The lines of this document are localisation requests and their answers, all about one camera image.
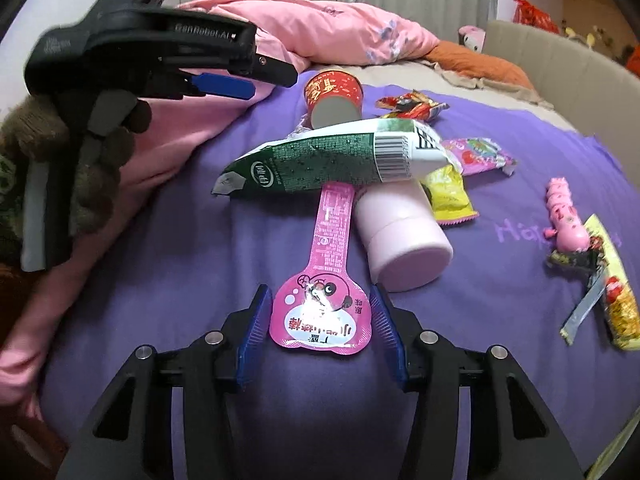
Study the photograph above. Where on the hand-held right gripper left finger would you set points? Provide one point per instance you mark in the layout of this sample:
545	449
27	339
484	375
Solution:
255	331

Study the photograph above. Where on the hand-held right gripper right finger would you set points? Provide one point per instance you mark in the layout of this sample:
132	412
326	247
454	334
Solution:
387	340

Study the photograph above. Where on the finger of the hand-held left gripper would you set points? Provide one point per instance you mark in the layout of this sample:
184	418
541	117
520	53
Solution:
272	70
225	85

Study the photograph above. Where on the pink spoon-shaped snack packet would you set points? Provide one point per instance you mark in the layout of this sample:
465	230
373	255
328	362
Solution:
320	330

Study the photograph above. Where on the pink snack wrapper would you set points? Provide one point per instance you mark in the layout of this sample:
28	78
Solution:
480	155

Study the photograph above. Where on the yellow noodle snack bag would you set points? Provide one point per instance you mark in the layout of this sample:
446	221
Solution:
620	305

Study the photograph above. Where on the person's left hand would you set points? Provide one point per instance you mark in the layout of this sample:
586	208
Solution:
100	180

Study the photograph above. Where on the red paper cup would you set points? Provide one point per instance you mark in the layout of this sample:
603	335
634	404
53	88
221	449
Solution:
332	90

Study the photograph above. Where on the pink quilt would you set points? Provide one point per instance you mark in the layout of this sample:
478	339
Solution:
325	30

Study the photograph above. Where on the purple blanket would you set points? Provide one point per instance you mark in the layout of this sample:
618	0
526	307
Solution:
200	260

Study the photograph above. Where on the pink bottle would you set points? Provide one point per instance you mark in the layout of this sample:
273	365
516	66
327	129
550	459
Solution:
400	240

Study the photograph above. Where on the green and white snack bag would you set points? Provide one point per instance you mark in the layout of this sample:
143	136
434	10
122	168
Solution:
310	165

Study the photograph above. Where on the beige bed sheet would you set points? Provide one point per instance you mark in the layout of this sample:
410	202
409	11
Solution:
400	75

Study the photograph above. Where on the red colourful snack wrapper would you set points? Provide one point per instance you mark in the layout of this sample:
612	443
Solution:
410	105

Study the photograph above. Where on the small yellow packet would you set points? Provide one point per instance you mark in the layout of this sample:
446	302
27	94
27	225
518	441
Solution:
450	200

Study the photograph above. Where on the pink and white plush toy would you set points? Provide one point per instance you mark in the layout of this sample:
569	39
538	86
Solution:
472	37

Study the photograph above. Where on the orange pillow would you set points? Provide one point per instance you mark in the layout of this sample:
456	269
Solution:
480	65

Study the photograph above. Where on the pink caterpillar toy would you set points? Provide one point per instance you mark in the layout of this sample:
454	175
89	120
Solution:
565	220

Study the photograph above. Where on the dark brown cloth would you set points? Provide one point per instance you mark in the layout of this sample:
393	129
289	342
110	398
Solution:
15	300

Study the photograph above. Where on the small red plastic bag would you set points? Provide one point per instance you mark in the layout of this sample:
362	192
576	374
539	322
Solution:
535	17

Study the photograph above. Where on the beige bed headboard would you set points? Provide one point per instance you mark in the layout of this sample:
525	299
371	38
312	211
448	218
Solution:
575	75

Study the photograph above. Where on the yellow plush toy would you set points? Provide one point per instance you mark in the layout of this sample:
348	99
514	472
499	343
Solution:
597	39

